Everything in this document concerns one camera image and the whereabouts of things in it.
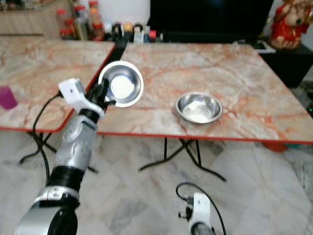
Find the small yellow-topped jar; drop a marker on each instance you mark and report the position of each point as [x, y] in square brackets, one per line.
[128, 30]

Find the black television stand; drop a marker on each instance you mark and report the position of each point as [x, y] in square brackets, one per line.
[286, 63]

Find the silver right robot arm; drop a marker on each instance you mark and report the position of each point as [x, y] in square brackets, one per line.
[201, 230]

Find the small orange object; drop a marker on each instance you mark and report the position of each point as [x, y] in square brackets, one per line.
[275, 146]

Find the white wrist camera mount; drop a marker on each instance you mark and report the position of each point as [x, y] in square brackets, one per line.
[200, 210]
[73, 93]

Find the red and gold figurine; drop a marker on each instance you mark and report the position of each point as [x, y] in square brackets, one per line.
[289, 24]

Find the small red jar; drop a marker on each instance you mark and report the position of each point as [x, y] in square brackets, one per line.
[152, 35]

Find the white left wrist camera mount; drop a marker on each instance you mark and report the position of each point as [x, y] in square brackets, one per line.
[73, 93]

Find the purple plastic cup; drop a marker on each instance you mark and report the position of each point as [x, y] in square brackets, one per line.
[7, 98]

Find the light wooden cabinet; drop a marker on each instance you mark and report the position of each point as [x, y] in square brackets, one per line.
[27, 19]

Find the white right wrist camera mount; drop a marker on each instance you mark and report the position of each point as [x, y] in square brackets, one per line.
[200, 210]

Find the marble pattern folding table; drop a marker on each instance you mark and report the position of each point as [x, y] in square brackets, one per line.
[225, 71]
[49, 63]

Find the shiny steel bowl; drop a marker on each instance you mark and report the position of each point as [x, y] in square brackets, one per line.
[123, 83]
[199, 107]

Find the black flat television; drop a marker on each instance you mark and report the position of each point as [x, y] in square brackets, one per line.
[210, 14]

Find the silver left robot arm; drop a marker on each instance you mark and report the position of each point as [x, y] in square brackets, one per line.
[73, 147]

